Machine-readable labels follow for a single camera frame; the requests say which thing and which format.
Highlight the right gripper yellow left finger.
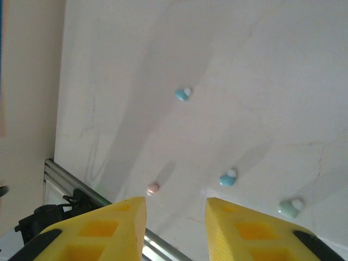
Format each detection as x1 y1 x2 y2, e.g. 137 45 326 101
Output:
0 196 147 261

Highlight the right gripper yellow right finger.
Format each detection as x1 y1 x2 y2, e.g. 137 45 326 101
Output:
206 197 346 261

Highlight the green wireless earbud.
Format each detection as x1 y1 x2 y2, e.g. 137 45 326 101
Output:
277 198 304 220

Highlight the blue wireless earbud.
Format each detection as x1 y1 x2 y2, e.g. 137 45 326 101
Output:
174 86 193 102
219 169 237 187

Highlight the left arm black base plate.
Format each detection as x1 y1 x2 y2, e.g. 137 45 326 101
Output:
62 189 90 215

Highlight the aluminium mounting rail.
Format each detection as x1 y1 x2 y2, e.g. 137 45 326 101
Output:
43 159 188 261

